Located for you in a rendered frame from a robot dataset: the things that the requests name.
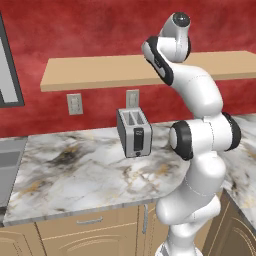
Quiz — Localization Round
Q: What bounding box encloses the grey two-slot toaster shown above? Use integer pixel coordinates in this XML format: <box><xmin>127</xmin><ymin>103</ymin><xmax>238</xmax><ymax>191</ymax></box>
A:
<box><xmin>116</xmin><ymin>107</ymin><xmax>154</xmax><ymax>159</ymax></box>

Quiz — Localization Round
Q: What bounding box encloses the tan cupboard door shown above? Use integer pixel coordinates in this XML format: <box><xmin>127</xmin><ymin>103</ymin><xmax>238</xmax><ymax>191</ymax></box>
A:
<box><xmin>201</xmin><ymin>189</ymin><xmax>256</xmax><ymax>256</ymax></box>
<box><xmin>40</xmin><ymin>227</ymin><xmax>141</xmax><ymax>256</ymax></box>
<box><xmin>0</xmin><ymin>223</ymin><xmax>45</xmax><ymax>256</ymax></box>
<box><xmin>137</xmin><ymin>201</ymin><xmax>173</xmax><ymax>256</ymax></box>

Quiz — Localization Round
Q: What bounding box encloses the tan drawer front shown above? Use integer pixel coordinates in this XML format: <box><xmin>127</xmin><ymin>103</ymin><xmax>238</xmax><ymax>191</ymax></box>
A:
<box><xmin>34</xmin><ymin>205</ymin><xmax>140</xmax><ymax>242</ymax></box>

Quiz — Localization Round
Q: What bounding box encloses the grey sink basin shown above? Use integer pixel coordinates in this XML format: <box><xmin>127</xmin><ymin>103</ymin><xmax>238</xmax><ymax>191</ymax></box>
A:
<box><xmin>0</xmin><ymin>138</ymin><xmax>29</xmax><ymax>209</ymax></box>

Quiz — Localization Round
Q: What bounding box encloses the grey framed window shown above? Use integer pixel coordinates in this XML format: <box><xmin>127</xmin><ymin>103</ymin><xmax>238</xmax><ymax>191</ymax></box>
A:
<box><xmin>0</xmin><ymin>12</ymin><xmax>26</xmax><ymax>108</ymax></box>

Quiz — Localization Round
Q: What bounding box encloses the grey wall outlet plate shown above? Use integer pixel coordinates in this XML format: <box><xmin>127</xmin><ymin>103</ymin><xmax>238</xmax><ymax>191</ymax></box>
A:
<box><xmin>125</xmin><ymin>88</ymin><xmax>141</xmax><ymax>109</ymax></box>
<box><xmin>66</xmin><ymin>92</ymin><xmax>84</xmax><ymax>116</ymax></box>

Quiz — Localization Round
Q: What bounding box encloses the tan wooden wall shelf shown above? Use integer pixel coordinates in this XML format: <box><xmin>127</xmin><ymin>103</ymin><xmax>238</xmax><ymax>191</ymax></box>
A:
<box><xmin>39</xmin><ymin>50</ymin><xmax>256</xmax><ymax>93</ymax></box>

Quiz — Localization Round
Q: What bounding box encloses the grey cupboard door handle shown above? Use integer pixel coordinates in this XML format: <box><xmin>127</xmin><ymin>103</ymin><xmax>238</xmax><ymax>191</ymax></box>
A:
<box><xmin>142</xmin><ymin>204</ymin><xmax>149</xmax><ymax>235</ymax></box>

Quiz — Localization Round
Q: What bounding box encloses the grey drawer handle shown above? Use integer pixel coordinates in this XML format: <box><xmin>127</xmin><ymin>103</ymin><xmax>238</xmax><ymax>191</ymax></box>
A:
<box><xmin>75</xmin><ymin>216</ymin><xmax>104</xmax><ymax>226</ymax></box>

